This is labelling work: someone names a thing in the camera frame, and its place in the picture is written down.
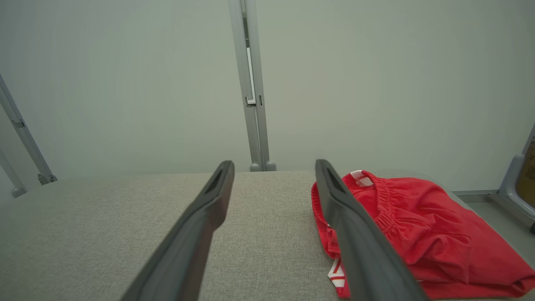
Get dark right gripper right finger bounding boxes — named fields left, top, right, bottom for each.
left=313, top=158, right=430, bottom=301

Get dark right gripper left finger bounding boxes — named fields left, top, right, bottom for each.
left=120, top=160, right=236, bottom=301

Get red jersey with white sleeves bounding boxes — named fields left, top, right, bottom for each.
left=327, top=258, right=349, bottom=299

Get red shorts with white trim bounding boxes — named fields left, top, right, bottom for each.
left=311, top=169, right=535, bottom=300

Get grey fabric sofa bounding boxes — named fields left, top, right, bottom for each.
left=0, top=169, right=535, bottom=301

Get brown cardboard box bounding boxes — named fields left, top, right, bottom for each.
left=515, top=140, right=535, bottom=208

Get grey double partition post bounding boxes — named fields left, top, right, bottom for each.
left=228, top=0, right=277, bottom=172

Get grey slanted partition post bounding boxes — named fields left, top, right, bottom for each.
left=0, top=75, right=58, bottom=185
left=0, top=150, right=28, bottom=198

